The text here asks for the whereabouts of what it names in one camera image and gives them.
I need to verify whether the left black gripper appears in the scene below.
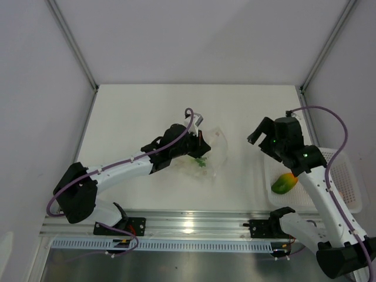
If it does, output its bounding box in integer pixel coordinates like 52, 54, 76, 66
170, 128, 210, 159

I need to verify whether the green leafy vegetable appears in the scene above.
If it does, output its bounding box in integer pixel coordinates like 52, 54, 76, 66
192, 157, 207, 169

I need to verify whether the clear zip top bag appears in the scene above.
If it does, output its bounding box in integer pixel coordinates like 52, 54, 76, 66
171, 126, 228, 179

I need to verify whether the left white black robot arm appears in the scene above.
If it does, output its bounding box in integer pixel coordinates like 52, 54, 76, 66
53, 124, 211, 235

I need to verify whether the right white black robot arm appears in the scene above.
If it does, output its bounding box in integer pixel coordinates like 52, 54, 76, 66
247, 117, 375, 281

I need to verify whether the green orange mango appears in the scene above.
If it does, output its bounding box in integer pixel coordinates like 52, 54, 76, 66
271, 173, 298, 194

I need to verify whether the white perforated plastic basket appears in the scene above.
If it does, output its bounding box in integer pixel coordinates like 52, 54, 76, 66
264, 152, 362, 214

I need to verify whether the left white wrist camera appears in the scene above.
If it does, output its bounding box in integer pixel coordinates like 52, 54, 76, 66
184, 113, 203, 136

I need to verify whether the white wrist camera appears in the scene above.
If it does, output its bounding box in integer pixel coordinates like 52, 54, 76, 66
286, 110, 301, 120
184, 113, 203, 136

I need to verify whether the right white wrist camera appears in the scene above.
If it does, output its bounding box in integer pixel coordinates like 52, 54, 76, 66
286, 110, 301, 120

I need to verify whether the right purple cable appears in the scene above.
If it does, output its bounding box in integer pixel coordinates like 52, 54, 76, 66
286, 105, 376, 274

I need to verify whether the purple cable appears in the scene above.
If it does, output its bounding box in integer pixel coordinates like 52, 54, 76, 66
286, 105, 376, 274
46, 108, 200, 259

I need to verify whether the aluminium rail frame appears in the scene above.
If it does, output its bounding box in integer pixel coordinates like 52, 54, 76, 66
39, 210, 361, 242

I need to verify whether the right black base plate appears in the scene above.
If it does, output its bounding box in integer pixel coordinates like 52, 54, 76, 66
243, 219, 290, 239

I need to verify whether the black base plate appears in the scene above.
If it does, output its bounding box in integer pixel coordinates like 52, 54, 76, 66
93, 217, 146, 236
243, 219, 290, 239

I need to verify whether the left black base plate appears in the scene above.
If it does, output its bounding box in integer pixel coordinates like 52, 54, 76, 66
93, 217, 146, 236

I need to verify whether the white slotted cable duct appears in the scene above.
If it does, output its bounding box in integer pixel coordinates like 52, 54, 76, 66
51, 237, 273, 253

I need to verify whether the right aluminium corner post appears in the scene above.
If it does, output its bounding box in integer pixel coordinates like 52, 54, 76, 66
300, 0, 360, 95

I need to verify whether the aluminium corner post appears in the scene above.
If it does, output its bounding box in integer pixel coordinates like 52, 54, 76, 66
300, 0, 360, 95
45, 0, 99, 92

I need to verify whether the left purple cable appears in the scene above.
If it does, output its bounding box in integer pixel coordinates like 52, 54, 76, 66
46, 108, 200, 259

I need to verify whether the left aluminium corner post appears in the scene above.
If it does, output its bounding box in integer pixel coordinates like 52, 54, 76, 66
45, 0, 99, 92

